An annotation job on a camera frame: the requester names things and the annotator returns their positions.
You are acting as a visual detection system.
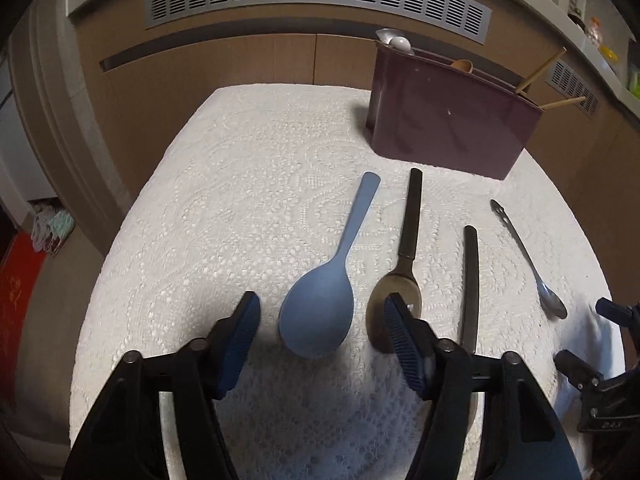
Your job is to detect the white lace tablecloth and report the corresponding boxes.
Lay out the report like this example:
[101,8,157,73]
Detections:
[69,84,626,480]

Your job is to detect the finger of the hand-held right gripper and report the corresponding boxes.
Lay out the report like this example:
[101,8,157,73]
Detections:
[554,350,603,391]
[595,297,640,326]

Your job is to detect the red box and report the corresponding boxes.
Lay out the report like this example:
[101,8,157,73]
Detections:
[0,230,48,411]

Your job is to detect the brown translucent dark-handled spoon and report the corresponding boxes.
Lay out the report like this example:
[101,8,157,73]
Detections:
[366,167,424,356]

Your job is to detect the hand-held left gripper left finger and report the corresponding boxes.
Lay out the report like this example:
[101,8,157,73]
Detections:
[62,291,262,480]

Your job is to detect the wooden kitchen cabinet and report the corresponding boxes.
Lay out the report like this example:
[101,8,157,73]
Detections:
[10,0,640,241]

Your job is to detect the short grey vent grille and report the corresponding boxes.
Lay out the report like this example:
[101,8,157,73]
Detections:
[545,60,601,116]

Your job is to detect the blue plastic rice spoon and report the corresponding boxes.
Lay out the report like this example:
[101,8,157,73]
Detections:
[278,171,382,359]

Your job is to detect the pale cloth bundle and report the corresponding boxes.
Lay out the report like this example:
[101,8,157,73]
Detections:
[31,200,76,256]

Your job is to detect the wooden chopstick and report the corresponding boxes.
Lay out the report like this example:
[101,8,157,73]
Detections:
[515,47,568,95]
[539,96,587,111]

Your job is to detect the white shelf cabinet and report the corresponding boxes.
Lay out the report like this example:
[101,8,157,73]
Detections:
[0,60,56,201]

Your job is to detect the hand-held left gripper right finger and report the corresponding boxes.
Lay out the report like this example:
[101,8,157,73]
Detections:
[382,294,583,480]

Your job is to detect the maroon plastic utensil holder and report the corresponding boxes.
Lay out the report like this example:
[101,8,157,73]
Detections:
[365,40,543,181]

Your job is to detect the steel spoon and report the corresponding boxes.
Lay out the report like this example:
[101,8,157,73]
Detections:
[490,199,569,320]

